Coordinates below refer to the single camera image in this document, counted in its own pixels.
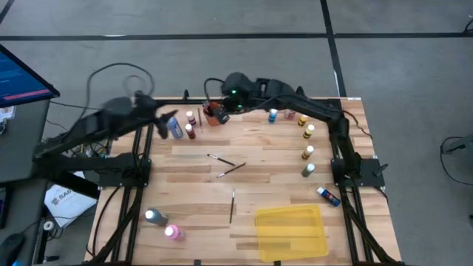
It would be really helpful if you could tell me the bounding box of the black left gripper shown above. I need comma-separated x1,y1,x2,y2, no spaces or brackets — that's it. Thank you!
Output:
131,92,179,140

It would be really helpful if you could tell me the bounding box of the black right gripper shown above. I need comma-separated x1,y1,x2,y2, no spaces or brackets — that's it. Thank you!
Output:
215,86,256,126

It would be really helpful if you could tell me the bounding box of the large blue paint bottle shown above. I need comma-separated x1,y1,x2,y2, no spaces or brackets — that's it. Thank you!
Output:
166,116,185,140

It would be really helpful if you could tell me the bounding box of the large dark teal paint bottle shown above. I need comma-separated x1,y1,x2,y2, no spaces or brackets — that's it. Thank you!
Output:
144,208,169,227

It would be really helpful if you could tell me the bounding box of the small dark blue paint bottle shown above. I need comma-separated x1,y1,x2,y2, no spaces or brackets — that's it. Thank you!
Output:
316,186,341,208

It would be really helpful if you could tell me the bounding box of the yellow translucent plastic bin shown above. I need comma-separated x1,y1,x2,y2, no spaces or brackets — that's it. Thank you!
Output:
254,203,330,263

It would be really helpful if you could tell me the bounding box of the large pink paint bottle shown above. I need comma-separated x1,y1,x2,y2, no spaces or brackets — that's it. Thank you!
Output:
163,224,187,242

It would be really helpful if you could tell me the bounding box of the orange-red plastic cup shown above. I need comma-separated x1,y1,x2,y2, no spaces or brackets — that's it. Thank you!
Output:
202,101,223,128

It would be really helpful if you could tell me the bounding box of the white paper booklet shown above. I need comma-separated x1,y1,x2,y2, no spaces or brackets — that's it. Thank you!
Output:
44,171,98,229

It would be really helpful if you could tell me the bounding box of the grey desk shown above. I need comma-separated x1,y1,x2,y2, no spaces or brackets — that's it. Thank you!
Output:
0,98,51,185

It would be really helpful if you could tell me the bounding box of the computer monitor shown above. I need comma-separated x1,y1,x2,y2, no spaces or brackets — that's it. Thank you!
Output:
0,44,61,109

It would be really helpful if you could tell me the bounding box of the black computer mouse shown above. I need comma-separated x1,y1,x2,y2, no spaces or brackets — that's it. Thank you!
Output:
0,233,26,266

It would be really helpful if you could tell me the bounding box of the grey chair leg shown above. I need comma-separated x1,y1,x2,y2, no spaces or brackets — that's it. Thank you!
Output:
441,132,473,154

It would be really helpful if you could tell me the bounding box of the black floor cable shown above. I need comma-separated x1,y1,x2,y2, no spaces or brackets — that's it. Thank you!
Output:
86,61,156,112

